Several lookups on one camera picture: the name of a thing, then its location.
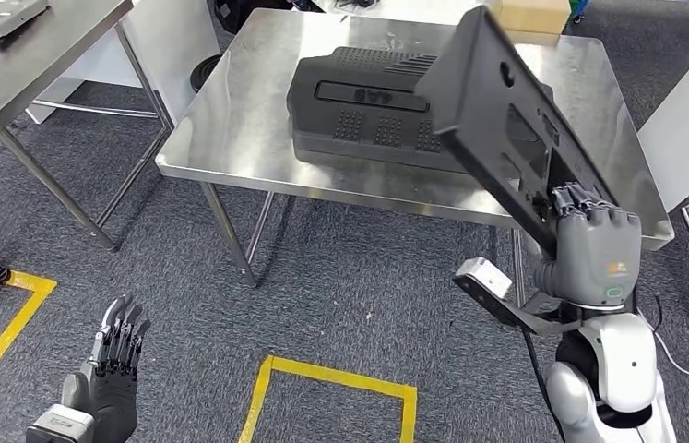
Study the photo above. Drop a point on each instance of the black right camera bracket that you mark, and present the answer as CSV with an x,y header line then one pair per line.
x,y
503,313

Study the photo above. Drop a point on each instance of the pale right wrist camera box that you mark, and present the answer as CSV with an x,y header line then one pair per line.
x,y
481,276

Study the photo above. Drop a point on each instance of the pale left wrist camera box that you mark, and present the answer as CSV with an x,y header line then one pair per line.
x,y
60,425

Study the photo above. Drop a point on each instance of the black round stool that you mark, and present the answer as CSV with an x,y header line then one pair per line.
x,y
205,73

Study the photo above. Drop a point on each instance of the stainless steel workbench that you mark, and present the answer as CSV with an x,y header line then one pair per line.
x,y
246,122

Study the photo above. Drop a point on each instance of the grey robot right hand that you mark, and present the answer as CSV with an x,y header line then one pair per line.
x,y
597,251

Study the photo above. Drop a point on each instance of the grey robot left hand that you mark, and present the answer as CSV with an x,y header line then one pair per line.
x,y
112,397

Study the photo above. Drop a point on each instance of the black plastic bracket part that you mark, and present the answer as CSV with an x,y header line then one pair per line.
x,y
478,110

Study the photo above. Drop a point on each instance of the stainless steel table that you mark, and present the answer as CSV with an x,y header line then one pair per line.
x,y
26,67

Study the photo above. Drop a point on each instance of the black plastic engine cover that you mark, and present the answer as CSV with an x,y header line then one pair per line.
x,y
344,122

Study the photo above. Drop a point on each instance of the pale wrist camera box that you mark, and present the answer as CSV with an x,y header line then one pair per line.
x,y
481,276
60,425

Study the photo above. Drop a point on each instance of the cardboard box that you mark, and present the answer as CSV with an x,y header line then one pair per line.
x,y
533,15

